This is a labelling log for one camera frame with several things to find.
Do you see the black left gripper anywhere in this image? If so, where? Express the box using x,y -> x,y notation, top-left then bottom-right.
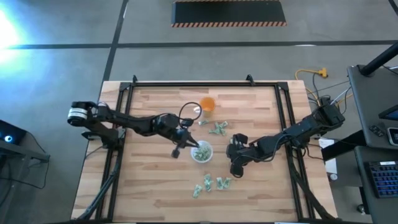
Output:
166,117 -> 200,158

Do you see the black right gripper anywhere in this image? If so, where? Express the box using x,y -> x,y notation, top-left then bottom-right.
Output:
226,133 -> 265,179

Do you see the white bowl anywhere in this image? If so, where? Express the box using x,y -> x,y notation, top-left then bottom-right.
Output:
190,139 -> 215,164

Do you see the orange plastic cup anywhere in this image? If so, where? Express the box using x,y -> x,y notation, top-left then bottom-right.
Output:
198,96 -> 218,118

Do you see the white paper sheet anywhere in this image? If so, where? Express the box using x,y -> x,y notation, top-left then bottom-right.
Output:
318,136 -> 339,175

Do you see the black hazard-striped floor mat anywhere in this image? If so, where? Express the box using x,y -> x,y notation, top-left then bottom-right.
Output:
170,0 -> 287,28

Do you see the dark grey side desk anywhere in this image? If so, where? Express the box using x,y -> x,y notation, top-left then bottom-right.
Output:
346,63 -> 398,150

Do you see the small black controller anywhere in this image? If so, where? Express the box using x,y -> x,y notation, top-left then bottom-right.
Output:
369,124 -> 386,138

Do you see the dark grey keyboard desk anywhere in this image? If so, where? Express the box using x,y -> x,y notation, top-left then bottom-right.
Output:
354,145 -> 398,224

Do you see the backlit black keyboard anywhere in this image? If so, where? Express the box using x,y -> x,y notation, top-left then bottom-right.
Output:
363,160 -> 398,200

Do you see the black smartphone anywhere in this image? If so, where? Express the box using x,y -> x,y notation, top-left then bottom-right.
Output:
386,126 -> 398,147

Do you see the dark tablet screen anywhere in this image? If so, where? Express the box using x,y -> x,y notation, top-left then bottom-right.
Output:
377,104 -> 398,122

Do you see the black equipment cart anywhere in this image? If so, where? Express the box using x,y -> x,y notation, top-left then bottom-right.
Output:
0,136 -> 51,224

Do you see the black device with blue light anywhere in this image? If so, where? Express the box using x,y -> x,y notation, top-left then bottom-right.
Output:
0,119 -> 27,146

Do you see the black pole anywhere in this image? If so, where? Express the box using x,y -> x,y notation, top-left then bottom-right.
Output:
359,42 -> 398,77

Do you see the black left camera cable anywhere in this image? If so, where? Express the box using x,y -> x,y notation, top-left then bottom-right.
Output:
178,101 -> 203,124

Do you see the black metal table frame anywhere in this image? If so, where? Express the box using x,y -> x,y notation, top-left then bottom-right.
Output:
70,74 -> 338,223

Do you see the yellow extension cord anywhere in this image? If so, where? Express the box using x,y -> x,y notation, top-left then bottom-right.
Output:
294,67 -> 329,108

